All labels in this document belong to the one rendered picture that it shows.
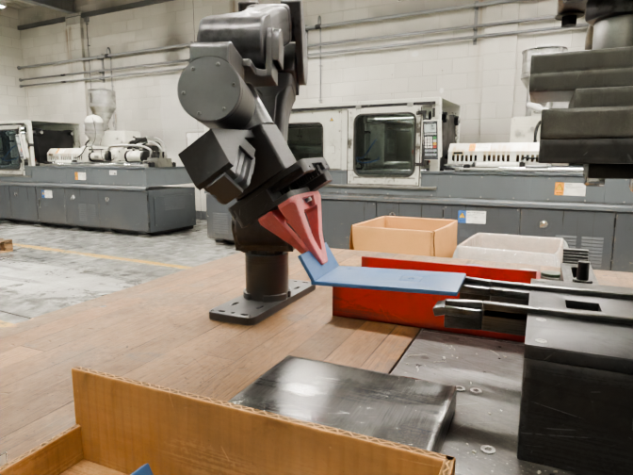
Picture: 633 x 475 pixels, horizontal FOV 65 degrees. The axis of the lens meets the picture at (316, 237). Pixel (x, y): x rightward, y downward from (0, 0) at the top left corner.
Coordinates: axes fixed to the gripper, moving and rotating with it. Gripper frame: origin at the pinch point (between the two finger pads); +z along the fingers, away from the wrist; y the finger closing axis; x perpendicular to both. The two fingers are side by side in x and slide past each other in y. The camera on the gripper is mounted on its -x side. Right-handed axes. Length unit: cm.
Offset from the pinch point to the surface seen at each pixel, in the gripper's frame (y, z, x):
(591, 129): 26.4, 1.4, -9.9
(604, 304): 21.6, 15.4, -0.5
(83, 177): -514, -275, 500
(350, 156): -129, -77, 458
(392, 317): -0.6, 11.1, 11.6
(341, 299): -5.8, 6.2, 11.8
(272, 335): -11.4, 5.3, 2.4
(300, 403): -0.4, 9.2, -14.9
